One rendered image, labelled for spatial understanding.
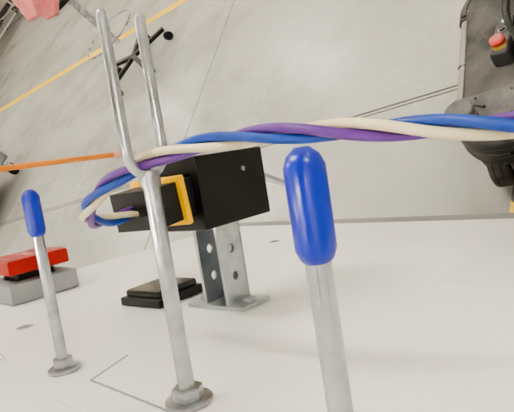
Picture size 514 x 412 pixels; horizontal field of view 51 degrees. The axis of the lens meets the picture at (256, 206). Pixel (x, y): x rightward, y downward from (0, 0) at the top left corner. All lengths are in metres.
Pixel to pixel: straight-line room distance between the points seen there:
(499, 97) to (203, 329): 1.20
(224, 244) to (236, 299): 0.03
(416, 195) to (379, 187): 0.14
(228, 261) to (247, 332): 0.06
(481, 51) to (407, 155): 0.41
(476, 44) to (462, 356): 1.45
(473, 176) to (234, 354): 1.46
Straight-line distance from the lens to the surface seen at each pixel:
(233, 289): 0.32
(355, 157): 1.93
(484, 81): 1.53
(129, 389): 0.24
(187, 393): 0.21
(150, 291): 0.36
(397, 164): 1.81
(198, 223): 0.29
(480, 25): 1.69
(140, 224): 0.28
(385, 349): 0.23
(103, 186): 0.21
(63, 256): 0.47
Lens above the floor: 1.28
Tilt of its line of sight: 37 degrees down
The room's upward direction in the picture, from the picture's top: 51 degrees counter-clockwise
